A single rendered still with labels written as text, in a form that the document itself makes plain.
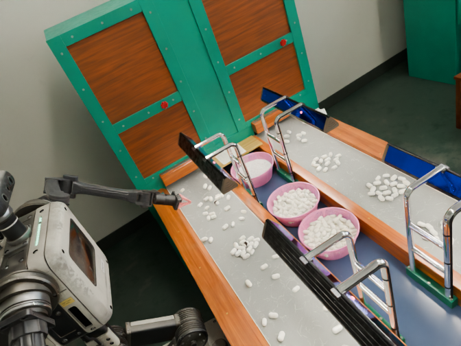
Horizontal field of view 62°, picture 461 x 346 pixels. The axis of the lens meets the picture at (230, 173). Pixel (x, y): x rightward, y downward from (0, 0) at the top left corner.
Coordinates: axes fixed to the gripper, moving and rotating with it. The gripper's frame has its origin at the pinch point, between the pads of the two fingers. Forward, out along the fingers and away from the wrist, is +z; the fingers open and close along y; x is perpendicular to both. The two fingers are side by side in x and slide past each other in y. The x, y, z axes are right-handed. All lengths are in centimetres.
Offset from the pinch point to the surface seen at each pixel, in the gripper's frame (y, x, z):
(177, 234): -6.9, 16.0, -4.7
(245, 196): -8.7, -10.5, 26.7
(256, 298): -67, 9, 9
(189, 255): -25.8, 16.0, -4.1
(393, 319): -110, -17, 28
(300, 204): -33, -20, 43
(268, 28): 44, -99, 38
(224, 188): -35.7, -24.6, -2.7
